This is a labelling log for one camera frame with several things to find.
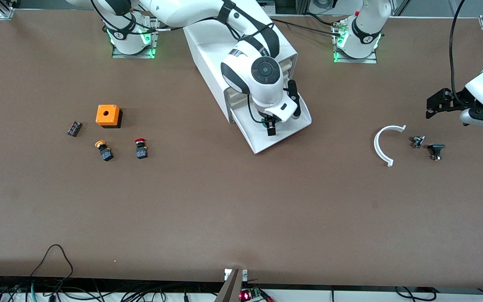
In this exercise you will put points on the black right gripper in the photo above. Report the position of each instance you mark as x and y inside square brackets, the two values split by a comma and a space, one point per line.
[271, 126]

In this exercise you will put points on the small black terminal block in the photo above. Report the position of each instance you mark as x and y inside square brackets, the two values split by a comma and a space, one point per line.
[74, 128]

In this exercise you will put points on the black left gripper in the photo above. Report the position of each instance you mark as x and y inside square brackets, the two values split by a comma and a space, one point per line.
[452, 102]

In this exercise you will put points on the black flat push button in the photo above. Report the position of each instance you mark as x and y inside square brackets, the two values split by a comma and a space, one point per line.
[436, 147]

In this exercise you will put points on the circuit board with red light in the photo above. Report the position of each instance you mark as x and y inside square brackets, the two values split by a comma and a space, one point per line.
[250, 295]

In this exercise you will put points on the small grey knob switch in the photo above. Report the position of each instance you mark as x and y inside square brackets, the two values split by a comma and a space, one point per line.
[417, 141]

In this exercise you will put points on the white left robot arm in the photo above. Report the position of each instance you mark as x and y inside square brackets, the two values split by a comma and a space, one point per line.
[365, 37]

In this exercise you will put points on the orange box with hole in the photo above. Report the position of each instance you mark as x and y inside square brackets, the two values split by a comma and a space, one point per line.
[107, 114]

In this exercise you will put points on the red mushroom push button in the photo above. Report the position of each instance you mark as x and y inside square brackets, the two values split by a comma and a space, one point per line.
[141, 152]

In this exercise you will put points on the yellow mushroom push button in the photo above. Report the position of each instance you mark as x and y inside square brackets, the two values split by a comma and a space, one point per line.
[106, 154]

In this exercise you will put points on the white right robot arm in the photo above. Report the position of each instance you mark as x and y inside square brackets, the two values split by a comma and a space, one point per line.
[183, 10]

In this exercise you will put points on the white curved plastic arc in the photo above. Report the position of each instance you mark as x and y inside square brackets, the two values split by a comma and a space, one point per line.
[376, 146]

